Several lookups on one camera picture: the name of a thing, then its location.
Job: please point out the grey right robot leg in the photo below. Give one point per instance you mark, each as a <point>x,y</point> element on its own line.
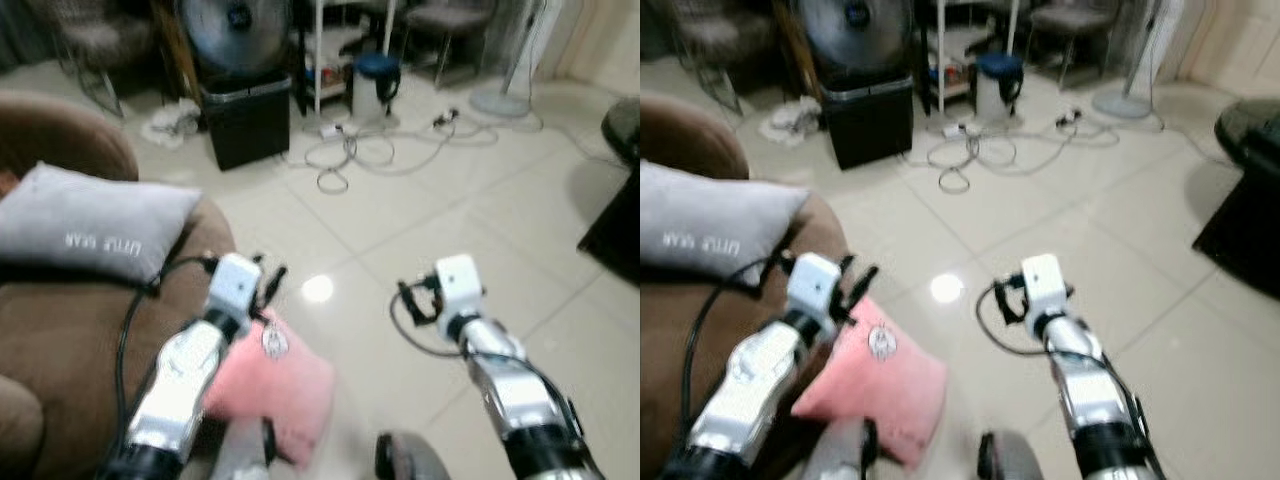
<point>1010,460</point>
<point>410,460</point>

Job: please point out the grey padded metal chair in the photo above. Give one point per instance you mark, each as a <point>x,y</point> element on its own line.
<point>95,40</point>
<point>720,40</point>

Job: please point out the black box cabinet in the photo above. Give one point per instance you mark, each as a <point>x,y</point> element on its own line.
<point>248,120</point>
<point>868,125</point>

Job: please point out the white standing fan base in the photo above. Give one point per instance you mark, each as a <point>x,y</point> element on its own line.
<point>1122,103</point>
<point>498,103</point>

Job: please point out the round grey floor fan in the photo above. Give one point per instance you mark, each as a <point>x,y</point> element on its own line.
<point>860,30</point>
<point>238,30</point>

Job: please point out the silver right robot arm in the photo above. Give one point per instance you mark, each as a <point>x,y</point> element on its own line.
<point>515,395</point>
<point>1090,390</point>

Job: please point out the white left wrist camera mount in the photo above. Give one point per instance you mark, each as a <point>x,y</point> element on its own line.
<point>814,283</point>
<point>234,283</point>

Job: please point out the pink pillow with round badge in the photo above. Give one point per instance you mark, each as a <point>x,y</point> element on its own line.
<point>285,390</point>
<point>885,385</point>

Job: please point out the white crumpled cloth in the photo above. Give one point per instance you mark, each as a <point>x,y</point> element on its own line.
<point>172,124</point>
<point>797,120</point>

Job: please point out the white power strip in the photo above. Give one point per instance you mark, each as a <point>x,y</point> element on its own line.
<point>332,130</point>
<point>955,130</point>

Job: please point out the grey left robot leg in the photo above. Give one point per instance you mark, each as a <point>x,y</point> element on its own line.
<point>245,450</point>
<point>845,450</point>

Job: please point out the white bucket with blue lid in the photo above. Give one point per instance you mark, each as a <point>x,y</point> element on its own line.
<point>998,90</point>
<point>374,90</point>

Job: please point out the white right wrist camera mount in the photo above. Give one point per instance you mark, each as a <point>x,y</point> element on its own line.
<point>460,282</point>
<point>1043,280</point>

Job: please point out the grey pillow with white lettering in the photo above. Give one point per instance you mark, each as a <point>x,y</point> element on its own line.
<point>710,215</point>
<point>80,215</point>

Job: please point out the grey robot leg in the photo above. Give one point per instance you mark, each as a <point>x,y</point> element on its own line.
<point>845,450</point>
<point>410,460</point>
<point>245,450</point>
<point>1010,460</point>

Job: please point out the brown cushioned metal chair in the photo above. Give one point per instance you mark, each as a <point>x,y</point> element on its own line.
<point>450,18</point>
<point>1075,18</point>

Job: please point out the black plug adapter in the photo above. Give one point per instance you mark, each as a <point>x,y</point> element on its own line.
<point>445,119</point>
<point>1068,119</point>

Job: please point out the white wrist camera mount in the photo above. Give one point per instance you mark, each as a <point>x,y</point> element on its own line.
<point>814,283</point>
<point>460,282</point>
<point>234,283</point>
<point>1043,280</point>

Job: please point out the brown fabric sofa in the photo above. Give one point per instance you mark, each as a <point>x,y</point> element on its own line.
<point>680,340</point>
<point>60,340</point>

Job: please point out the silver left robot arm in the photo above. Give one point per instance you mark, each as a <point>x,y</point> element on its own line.
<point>745,385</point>
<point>178,385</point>

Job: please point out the white metal shelf rack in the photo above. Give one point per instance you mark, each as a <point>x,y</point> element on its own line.
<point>320,50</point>
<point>942,50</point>

